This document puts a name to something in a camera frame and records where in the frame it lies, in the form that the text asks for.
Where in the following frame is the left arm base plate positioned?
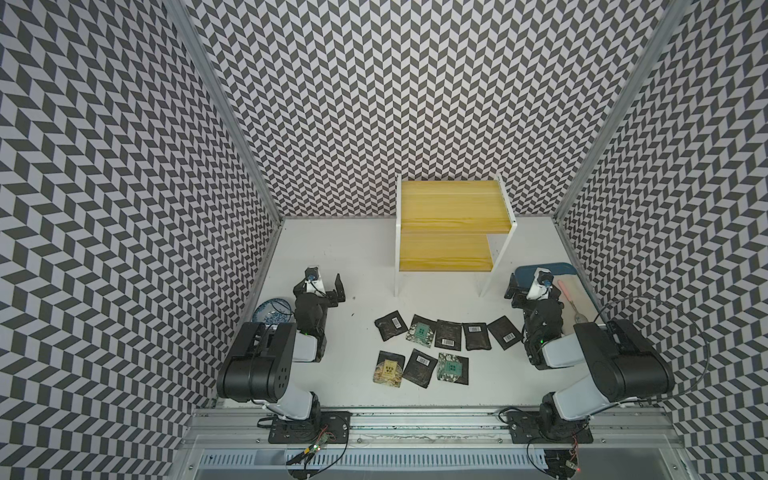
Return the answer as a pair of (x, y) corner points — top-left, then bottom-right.
(268, 411), (351, 445)

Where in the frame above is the green floral tea bag top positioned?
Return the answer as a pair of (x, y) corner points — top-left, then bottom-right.
(406, 315), (437, 348)

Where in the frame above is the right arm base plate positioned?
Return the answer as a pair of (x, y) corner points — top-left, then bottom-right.
(504, 410), (594, 445)

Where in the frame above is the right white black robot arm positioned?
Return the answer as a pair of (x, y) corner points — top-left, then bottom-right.
(505, 280), (675, 426)

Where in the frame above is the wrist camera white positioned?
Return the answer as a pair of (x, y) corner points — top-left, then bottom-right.
(526, 267), (554, 301)
(304, 266), (326, 297)

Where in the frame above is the green floral tea bag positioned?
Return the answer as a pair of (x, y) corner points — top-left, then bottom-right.
(406, 315), (437, 348)
(402, 349), (438, 389)

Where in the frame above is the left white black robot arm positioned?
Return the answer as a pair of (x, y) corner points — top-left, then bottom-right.
(216, 267), (346, 429)

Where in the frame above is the teal tray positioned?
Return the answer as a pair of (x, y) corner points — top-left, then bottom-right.
(514, 262), (578, 291)

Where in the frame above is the pink handled metal spoon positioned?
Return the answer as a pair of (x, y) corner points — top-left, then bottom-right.
(557, 280), (588, 324)

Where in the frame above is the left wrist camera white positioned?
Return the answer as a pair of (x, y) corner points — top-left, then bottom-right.
(304, 266), (326, 297)

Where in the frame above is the aluminium front rail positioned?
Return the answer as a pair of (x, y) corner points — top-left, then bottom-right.
(179, 407), (683, 449)

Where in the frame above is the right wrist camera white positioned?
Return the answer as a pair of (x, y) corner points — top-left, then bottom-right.
(526, 267), (554, 301)

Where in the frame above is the blue white ceramic bowl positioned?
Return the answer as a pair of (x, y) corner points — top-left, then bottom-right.
(251, 298), (294, 326)

